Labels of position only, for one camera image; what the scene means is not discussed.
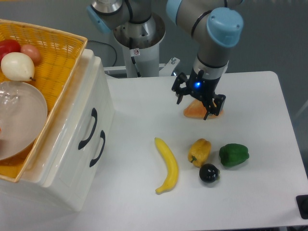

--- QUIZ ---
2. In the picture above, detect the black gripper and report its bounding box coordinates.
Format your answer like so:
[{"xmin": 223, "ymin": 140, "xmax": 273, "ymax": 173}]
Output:
[{"xmin": 171, "ymin": 69, "xmax": 226, "ymax": 120}]

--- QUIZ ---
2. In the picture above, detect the white drawer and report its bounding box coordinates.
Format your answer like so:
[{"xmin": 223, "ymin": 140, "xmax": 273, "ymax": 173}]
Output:
[
  {"xmin": 57, "ymin": 110, "xmax": 114, "ymax": 211},
  {"xmin": 42, "ymin": 56, "xmax": 114, "ymax": 190}
]

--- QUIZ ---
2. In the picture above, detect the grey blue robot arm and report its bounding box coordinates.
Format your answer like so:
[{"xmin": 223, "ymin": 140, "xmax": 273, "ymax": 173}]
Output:
[{"xmin": 87, "ymin": 0, "xmax": 244, "ymax": 119}]

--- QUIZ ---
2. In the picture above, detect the white drawer cabinet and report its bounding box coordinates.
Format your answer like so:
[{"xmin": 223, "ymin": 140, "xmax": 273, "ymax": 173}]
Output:
[{"xmin": 0, "ymin": 49, "xmax": 115, "ymax": 231}]

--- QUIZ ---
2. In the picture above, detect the orange triangular bread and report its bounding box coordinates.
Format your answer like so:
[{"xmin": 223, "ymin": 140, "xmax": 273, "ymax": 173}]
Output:
[{"xmin": 183, "ymin": 100, "xmax": 225, "ymax": 120}]

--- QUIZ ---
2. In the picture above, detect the yellow bell pepper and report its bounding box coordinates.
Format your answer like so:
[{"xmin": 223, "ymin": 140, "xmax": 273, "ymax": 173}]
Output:
[{"xmin": 188, "ymin": 139, "xmax": 211, "ymax": 168}]

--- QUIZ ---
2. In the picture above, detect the green bell pepper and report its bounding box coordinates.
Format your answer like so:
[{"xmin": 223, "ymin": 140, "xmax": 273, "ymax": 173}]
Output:
[{"xmin": 219, "ymin": 143, "xmax": 250, "ymax": 167}]

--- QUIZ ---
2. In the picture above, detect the yellow banana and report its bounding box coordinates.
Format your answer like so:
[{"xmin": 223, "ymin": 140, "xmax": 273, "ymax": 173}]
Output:
[{"xmin": 154, "ymin": 138, "xmax": 179, "ymax": 194}]

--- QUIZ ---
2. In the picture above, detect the black round eggplant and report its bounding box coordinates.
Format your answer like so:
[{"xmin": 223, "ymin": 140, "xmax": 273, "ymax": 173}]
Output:
[{"xmin": 199, "ymin": 164, "xmax": 220, "ymax": 183}]

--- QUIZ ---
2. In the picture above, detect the yellow woven basket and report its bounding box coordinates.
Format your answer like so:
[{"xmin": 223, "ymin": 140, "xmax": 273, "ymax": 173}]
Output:
[{"xmin": 0, "ymin": 19, "xmax": 88, "ymax": 183}]

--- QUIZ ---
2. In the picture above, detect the black device at edge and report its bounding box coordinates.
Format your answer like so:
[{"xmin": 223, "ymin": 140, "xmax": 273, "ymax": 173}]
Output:
[{"xmin": 296, "ymin": 194, "xmax": 308, "ymax": 219}]

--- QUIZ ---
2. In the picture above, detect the pink peach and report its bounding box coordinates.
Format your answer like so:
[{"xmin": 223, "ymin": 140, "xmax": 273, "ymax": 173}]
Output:
[{"xmin": 20, "ymin": 44, "xmax": 42, "ymax": 65}]

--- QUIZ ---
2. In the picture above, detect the white pear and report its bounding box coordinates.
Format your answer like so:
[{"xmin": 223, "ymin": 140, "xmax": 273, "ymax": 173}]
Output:
[{"xmin": 0, "ymin": 52, "xmax": 35, "ymax": 82}]

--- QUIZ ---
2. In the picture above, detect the clear plastic wrap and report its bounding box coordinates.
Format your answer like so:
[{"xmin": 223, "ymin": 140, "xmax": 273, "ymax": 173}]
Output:
[{"xmin": 0, "ymin": 81, "xmax": 20, "ymax": 117}]

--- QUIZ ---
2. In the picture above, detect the red apple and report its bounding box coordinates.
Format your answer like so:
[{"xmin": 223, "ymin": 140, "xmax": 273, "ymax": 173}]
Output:
[{"xmin": 0, "ymin": 39, "xmax": 21, "ymax": 60}]

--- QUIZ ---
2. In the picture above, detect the black cable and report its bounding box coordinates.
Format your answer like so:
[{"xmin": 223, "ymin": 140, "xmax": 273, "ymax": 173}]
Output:
[{"xmin": 87, "ymin": 39, "xmax": 117, "ymax": 68}]

